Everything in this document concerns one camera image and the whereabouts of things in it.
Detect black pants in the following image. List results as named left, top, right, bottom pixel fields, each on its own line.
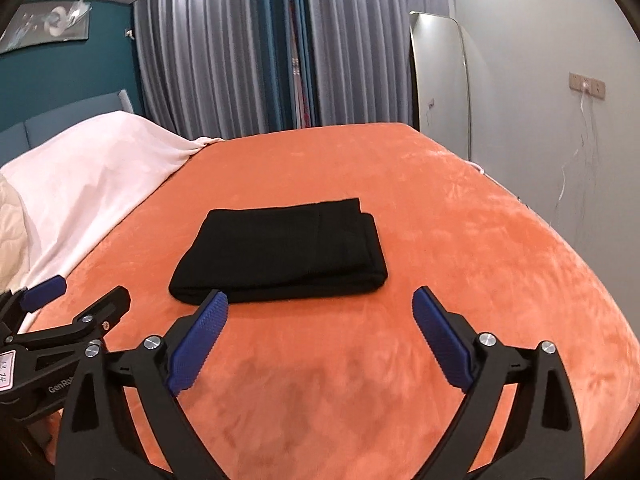
left=168, top=197, right=390, bottom=307

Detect teal curtain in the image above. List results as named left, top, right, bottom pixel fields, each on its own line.
left=287, top=0, right=323, bottom=130

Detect wall socket panel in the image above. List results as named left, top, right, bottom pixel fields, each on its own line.
left=568, top=72, right=608, bottom=99

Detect beige quilted cushion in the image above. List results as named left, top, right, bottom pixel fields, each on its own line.
left=0, top=175, right=41, bottom=293

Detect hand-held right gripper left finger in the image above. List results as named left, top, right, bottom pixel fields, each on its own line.
left=54, top=290, right=236, bottom=480

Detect standing mirror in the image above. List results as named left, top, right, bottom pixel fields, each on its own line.
left=409, top=10, right=474, bottom=162

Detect white cable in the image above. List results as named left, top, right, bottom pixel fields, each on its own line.
left=547, top=80, right=601, bottom=243

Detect orange fleece blanket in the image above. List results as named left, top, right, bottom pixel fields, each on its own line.
left=30, top=121, right=633, bottom=480

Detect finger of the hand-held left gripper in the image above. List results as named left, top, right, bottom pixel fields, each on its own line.
left=0, top=275, right=68, bottom=333
left=15, top=286, right=132, bottom=348

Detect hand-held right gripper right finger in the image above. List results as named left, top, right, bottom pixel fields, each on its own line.
left=411, top=286, right=588, bottom=480

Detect grey curtain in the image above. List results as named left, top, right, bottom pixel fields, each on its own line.
left=132, top=0, right=301, bottom=141
left=302, top=0, right=456, bottom=128

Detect wall poster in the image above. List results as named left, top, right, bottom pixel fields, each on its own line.
left=0, top=0, right=94, bottom=54

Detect blue upholstered headboard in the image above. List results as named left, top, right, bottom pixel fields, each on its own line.
left=0, top=89, right=147, bottom=153

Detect white blanket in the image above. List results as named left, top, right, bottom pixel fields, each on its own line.
left=0, top=110, right=223, bottom=288

